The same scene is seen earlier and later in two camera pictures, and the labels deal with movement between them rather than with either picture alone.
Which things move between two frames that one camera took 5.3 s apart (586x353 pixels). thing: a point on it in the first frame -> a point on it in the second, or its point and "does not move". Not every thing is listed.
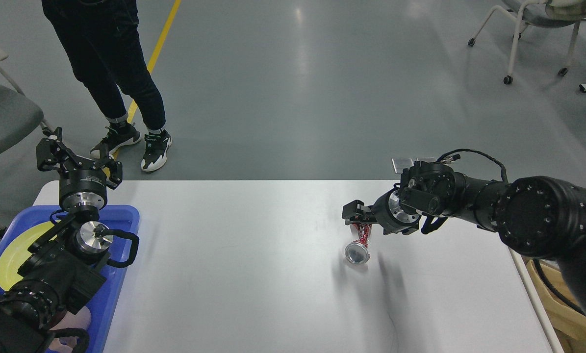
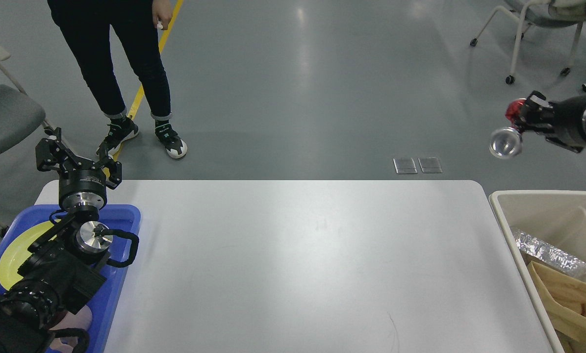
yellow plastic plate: x=15 y=252 does not move
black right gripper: x=387 y=211 -> x=580 y=120
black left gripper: x=83 y=191 does not move
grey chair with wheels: x=6 y=113 does not move
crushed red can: x=358 y=252 -> x=506 y=142
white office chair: x=551 y=13 does not move
